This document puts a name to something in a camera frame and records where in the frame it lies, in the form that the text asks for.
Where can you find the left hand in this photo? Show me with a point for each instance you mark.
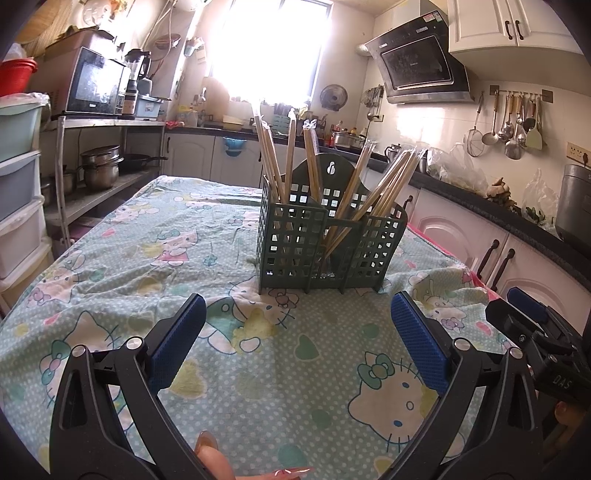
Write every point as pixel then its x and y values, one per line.
pixel 208 453

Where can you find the black kettle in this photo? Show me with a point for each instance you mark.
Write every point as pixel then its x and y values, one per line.
pixel 392 151

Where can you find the black frying pan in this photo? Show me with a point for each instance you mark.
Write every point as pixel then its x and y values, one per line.
pixel 136 162

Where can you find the blender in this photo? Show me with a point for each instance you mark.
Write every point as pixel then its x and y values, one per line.
pixel 138 63

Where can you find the black range hood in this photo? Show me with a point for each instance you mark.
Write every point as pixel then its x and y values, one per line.
pixel 416 65

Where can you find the plastic drawer unit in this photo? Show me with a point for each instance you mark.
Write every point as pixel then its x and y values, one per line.
pixel 25 247

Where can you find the grey rice cooker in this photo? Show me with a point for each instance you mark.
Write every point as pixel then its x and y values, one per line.
pixel 573 214

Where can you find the light blue container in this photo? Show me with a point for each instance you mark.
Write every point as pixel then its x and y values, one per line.
pixel 147 107

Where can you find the right hand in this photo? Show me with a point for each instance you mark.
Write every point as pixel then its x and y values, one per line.
pixel 565 421

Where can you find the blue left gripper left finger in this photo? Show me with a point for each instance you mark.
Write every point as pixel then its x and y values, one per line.
pixel 170 340

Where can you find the wall fan vent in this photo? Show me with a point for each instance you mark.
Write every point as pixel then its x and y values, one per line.
pixel 333 97

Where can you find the green hanging spatula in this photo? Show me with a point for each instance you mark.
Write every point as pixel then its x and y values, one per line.
pixel 534 139

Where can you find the bamboo chopstick pair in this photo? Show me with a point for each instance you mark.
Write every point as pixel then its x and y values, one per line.
pixel 335 234
pixel 269 159
pixel 314 178
pixel 395 180
pixel 380 200
pixel 291 144

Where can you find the hello kitty tablecloth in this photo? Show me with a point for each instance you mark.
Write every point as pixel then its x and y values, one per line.
pixel 280 377

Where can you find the black microwave oven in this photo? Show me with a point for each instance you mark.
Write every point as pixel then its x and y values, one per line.
pixel 79 82

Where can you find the white upper cabinet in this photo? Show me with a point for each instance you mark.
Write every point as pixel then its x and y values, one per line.
pixel 521 41

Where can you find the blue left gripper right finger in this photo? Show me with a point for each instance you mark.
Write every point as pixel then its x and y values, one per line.
pixel 427 348

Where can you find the wall power outlet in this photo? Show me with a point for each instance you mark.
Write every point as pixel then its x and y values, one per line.
pixel 578 154

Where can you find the red bucket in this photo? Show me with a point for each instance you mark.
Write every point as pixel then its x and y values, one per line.
pixel 15 75

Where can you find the hanging strainer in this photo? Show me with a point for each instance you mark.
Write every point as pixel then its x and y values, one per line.
pixel 473 140

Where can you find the dark green utensil holder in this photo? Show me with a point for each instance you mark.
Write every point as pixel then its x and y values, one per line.
pixel 291 251

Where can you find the steel stock pot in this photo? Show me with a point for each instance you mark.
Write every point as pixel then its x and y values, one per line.
pixel 101 167

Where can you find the hanging steel ladle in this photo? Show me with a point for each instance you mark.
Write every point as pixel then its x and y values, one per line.
pixel 491 137

